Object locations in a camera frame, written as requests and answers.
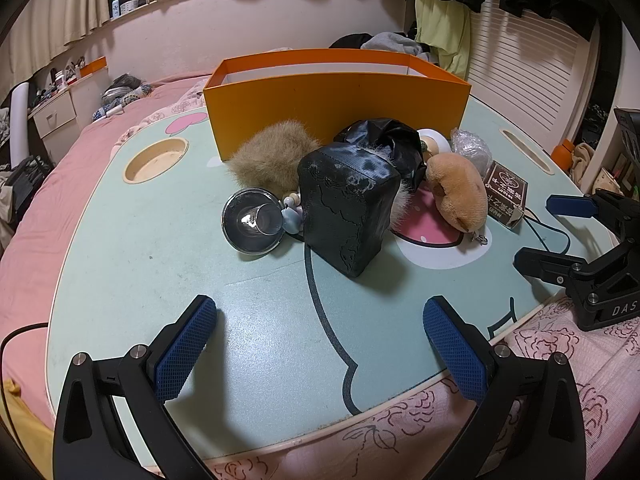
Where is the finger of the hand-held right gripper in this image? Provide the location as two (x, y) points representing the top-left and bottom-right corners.
(514, 247), (589, 287)
(546, 194), (601, 219)

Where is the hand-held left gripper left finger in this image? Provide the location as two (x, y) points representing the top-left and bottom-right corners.
(52, 295), (218, 480)

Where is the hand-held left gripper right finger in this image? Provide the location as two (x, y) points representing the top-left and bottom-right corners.
(422, 296), (588, 480)

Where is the clear plastic bag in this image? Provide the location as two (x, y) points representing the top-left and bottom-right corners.
(450, 128), (493, 176)

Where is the tan capybara plush keychain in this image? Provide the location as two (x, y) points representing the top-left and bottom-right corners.
(424, 152), (491, 247)

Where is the white-haired figure keychain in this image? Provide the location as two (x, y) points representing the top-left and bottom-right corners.
(416, 129), (451, 158)

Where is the black embossed box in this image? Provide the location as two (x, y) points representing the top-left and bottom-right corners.
(297, 142), (402, 278)

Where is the black fur-trimmed doll jacket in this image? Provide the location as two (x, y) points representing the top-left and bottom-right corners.
(227, 119), (428, 228)

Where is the orange cardboard box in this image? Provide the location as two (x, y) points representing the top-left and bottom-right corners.
(202, 49), (472, 163)

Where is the orange container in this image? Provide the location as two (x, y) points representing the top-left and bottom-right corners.
(551, 139), (576, 173)

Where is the beige cloth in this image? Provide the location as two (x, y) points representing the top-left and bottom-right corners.
(570, 142), (601, 186)

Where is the white shelf unit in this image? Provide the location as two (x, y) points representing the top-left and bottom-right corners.
(575, 90), (640, 201)

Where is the brown printed packet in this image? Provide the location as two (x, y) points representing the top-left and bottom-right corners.
(482, 161), (530, 231)

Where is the white slatted closet door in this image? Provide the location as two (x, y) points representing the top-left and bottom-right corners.
(470, 0), (601, 161)

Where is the yellow cloth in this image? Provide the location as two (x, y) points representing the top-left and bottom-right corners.
(0, 377), (53, 480)

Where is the pale blue bead charm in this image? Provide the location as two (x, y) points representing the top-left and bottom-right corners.
(281, 192), (306, 233)

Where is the yellow-green hanging garment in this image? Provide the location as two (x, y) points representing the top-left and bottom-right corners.
(414, 0), (473, 68)

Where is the black bag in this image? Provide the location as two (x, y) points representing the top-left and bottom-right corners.
(0, 157), (53, 226)

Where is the grey clothes pile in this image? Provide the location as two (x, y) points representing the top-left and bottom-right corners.
(360, 31), (426, 56)

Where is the patterned clothes pile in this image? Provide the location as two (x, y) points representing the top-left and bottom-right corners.
(92, 74), (153, 121)

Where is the white nightstand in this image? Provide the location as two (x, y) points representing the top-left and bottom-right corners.
(27, 67), (108, 161)

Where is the black clothes pile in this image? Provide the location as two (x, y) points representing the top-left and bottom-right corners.
(327, 33), (373, 50)

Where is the white rolled mat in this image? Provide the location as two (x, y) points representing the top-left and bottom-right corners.
(10, 84), (33, 166)

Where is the orange box lid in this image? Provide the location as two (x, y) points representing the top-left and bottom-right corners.
(80, 56), (108, 78)

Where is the group of cosmetic bottles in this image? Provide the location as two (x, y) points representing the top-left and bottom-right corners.
(47, 57), (86, 91)

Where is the black cable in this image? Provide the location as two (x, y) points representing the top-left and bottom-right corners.
(0, 322), (51, 411)

